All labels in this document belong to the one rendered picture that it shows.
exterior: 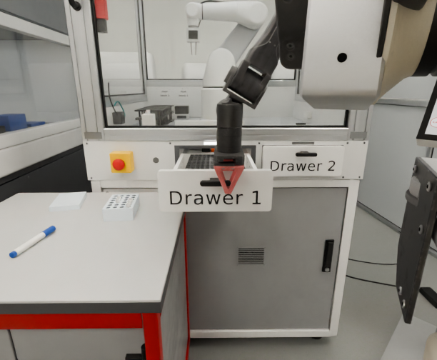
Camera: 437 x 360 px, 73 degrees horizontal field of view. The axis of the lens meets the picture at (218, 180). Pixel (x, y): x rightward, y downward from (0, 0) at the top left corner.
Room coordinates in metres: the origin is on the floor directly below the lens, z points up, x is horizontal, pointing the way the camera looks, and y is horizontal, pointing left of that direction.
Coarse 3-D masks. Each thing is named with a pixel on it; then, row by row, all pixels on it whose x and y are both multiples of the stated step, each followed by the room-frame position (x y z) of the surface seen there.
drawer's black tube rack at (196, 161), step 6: (192, 156) 0.99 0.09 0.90; (198, 156) 0.99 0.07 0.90; (204, 156) 0.99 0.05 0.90; (210, 156) 0.99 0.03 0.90; (192, 162) 0.91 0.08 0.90; (198, 162) 0.91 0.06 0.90; (204, 162) 0.91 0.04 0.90; (210, 162) 0.91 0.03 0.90; (186, 168) 0.84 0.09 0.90; (192, 168) 0.84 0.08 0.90; (198, 168) 0.84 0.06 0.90; (204, 168) 0.84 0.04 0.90; (210, 168) 0.84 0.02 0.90
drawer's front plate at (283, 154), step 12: (264, 156) 1.03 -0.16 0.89; (276, 156) 1.03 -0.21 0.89; (288, 156) 1.03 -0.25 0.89; (300, 156) 1.03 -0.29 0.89; (312, 156) 1.03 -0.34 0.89; (324, 156) 1.03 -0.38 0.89; (336, 156) 1.03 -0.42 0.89; (264, 168) 1.03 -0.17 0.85; (276, 168) 1.03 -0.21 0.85; (288, 168) 1.03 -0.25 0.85; (300, 168) 1.03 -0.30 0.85; (312, 168) 1.03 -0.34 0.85; (324, 168) 1.03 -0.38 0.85; (336, 168) 1.03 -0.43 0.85
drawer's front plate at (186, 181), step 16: (160, 176) 0.70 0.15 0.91; (176, 176) 0.70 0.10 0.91; (192, 176) 0.70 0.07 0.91; (208, 176) 0.70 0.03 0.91; (240, 176) 0.71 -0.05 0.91; (256, 176) 0.71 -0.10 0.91; (272, 176) 0.71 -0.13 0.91; (160, 192) 0.70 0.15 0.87; (192, 192) 0.70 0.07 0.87; (208, 192) 0.71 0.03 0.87; (240, 192) 0.71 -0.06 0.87; (160, 208) 0.70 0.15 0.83; (176, 208) 0.70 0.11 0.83; (192, 208) 0.70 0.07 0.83; (208, 208) 0.70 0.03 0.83; (224, 208) 0.71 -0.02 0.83; (240, 208) 0.71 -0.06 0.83; (256, 208) 0.71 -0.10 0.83
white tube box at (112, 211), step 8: (112, 200) 0.85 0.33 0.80; (136, 200) 0.85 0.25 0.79; (104, 208) 0.78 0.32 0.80; (112, 208) 0.78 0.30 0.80; (120, 208) 0.78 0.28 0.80; (128, 208) 0.78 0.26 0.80; (136, 208) 0.84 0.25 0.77; (104, 216) 0.77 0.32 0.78; (112, 216) 0.77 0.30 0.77; (120, 216) 0.77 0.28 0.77; (128, 216) 0.77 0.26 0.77
